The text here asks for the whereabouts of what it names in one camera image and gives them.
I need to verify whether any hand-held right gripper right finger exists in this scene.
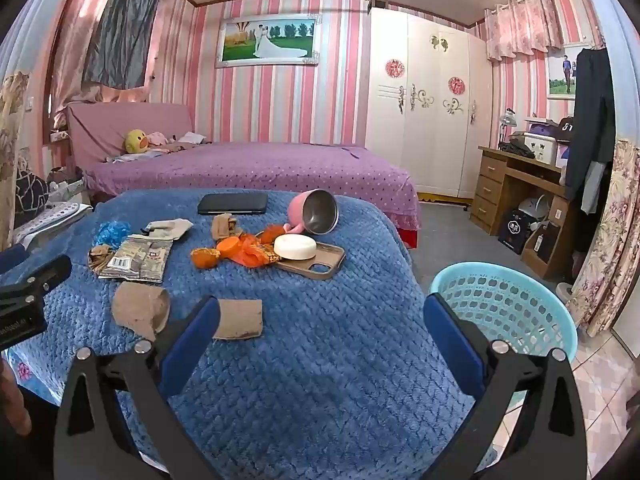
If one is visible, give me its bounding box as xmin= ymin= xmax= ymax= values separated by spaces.
xmin=424 ymin=292 xmax=588 ymax=480

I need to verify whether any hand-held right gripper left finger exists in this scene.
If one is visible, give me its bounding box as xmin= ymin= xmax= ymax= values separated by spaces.
xmin=52 ymin=296 xmax=222 ymax=480

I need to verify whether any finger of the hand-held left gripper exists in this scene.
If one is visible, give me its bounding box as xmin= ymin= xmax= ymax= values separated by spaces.
xmin=0 ymin=255 xmax=72 ymax=311
xmin=0 ymin=245 xmax=28 ymax=273

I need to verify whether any light blue plastic basket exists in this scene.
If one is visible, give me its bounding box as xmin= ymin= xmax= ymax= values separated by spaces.
xmin=428 ymin=261 xmax=578 ymax=411

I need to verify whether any small brown wrapper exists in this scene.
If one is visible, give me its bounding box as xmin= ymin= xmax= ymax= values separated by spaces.
xmin=89 ymin=245 xmax=117 ymax=271

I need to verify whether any blue plastic shoe cover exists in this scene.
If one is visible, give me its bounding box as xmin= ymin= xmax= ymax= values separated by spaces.
xmin=94 ymin=221 xmax=132 ymax=250

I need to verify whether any snack packet with barcode label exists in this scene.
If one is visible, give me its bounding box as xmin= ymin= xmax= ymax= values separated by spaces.
xmin=97 ymin=250 xmax=168 ymax=283

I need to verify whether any orange plastic lid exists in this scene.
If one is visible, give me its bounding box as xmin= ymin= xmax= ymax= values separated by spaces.
xmin=216 ymin=236 xmax=244 ymax=259

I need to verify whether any grey printed snack packet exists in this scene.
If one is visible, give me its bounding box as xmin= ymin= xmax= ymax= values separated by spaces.
xmin=122 ymin=234 xmax=174 ymax=261

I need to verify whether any orange plastic bag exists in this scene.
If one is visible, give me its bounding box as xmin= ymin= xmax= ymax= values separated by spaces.
xmin=220 ymin=232 xmax=286 ymax=268

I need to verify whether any white tissue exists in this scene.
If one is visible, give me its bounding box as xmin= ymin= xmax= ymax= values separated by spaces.
xmin=145 ymin=219 xmax=194 ymax=241

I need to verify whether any brown paper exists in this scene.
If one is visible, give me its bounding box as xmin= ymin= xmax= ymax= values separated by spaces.
xmin=211 ymin=213 xmax=244 ymax=241

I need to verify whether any white round soap bar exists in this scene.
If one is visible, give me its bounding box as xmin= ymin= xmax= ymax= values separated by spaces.
xmin=273 ymin=234 xmax=318 ymax=261

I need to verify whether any person's left hand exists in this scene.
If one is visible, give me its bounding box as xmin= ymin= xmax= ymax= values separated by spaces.
xmin=0 ymin=360 xmax=32 ymax=441

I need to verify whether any polka dot cushion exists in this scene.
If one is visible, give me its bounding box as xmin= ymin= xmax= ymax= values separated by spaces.
xmin=12 ymin=202 xmax=93 ymax=248

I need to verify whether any dark patterned cushion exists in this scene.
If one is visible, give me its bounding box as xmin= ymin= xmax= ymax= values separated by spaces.
xmin=15 ymin=167 xmax=51 ymax=231

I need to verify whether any brown floral curtain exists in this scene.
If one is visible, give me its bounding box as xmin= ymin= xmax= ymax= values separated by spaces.
xmin=0 ymin=71 xmax=31 ymax=251

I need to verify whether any black printed box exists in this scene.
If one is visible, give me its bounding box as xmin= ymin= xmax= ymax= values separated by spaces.
xmin=497 ymin=208 xmax=533 ymax=255

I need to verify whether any open cardboard box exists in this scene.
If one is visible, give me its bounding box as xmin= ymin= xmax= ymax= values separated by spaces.
xmin=521 ymin=220 xmax=563 ymax=281

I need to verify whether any black tablet case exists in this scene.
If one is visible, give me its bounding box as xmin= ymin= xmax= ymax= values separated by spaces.
xmin=197 ymin=192 xmax=269 ymax=216

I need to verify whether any brown phone case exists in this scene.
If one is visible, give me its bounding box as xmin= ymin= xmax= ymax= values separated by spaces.
xmin=255 ymin=232 xmax=347 ymax=281

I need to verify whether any white fan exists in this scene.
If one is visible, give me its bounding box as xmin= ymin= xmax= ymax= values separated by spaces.
xmin=517 ymin=195 xmax=551 ymax=221

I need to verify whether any wooden desk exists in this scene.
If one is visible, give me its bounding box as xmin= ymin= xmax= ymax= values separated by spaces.
xmin=470 ymin=145 xmax=581 ymax=281

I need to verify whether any yellow duck plush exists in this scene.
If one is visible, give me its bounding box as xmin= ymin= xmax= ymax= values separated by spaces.
xmin=124 ymin=129 xmax=149 ymax=155

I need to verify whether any pink covered headboard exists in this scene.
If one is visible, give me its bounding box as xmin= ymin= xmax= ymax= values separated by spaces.
xmin=65 ymin=101 xmax=193 ymax=171

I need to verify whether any pink mug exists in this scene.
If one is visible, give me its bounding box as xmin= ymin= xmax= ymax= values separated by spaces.
xmin=285 ymin=189 xmax=339 ymax=236

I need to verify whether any purple dotted bed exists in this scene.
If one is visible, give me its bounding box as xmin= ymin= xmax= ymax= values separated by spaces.
xmin=82 ymin=142 xmax=421 ymax=231

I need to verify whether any beige floral curtain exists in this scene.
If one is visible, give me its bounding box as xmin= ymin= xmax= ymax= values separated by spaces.
xmin=570 ymin=137 xmax=640 ymax=338

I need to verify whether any dark clothes pile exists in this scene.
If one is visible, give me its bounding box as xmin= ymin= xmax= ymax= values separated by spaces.
xmin=498 ymin=140 xmax=536 ymax=158

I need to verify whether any white wardrobe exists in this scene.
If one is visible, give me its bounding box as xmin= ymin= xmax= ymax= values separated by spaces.
xmin=364 ymin=7 xmax=493 ymax=201

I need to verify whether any white storage box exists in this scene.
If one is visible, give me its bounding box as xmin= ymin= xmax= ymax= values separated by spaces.
xmin=520 ymin=135 xmax=561 ymax=166

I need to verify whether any pink satin curtain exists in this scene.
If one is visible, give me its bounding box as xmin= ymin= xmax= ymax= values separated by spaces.
xmin=47 ymin=0 xmax=151 ymax=131

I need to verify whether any desk lamp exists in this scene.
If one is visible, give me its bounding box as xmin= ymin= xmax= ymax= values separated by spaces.
xmin=497 ymin=109 xmax=518 ymax=148

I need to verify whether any purple box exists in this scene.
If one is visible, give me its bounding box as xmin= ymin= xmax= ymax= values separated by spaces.
xmin=525 ymin=117 xmax=561 ymax=138

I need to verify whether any dark grey curtain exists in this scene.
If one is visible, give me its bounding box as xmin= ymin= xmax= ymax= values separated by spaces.
xmin=82 ymin=0 xmax=163 ymax=90

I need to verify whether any dark hanging jacket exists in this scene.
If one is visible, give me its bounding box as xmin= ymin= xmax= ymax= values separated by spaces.
xmin=565 ymin=47 xmax=617 ymax=201

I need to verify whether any framed wedding photo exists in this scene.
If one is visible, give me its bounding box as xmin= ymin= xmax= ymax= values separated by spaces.
xmin=215 ymin=12 xmax=321 ymax=68

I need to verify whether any pink floral curtain valance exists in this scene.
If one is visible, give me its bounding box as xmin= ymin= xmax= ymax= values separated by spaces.
xmin=484 ymin=0 xmax=608 ymax=63

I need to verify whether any framed couple wall poster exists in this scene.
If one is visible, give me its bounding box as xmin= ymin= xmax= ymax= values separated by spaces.
xmin=546 ymin=45 xmax=581 ymax=100

